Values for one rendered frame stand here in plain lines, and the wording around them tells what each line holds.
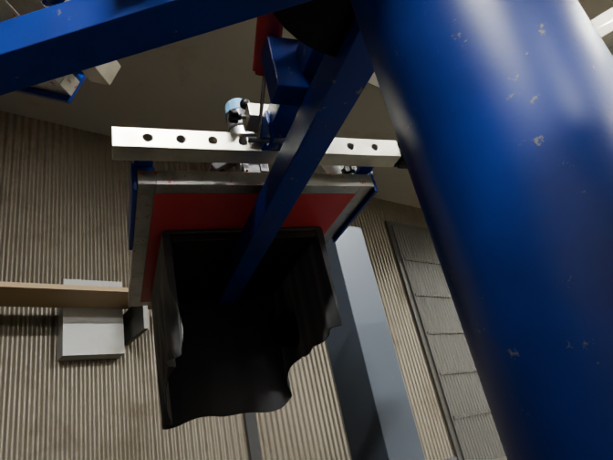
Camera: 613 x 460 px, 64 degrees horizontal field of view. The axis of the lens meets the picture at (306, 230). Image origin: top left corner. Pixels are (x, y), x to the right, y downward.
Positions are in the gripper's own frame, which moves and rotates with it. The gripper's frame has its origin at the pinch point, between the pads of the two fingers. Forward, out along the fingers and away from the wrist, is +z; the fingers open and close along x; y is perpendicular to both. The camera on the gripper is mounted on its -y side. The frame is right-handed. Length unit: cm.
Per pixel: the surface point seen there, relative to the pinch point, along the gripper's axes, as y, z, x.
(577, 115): -4, 48, -93
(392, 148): 32.4, -0.7, -26.4
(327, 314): 20.2, 30.7, 7.8
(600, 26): 58, -1, -69
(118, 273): -28, -86, 245
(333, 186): 17.6, 5.7, -18.0
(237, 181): -6.9, 4.6, -18.3
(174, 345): -20.7, 33.9, 10.5
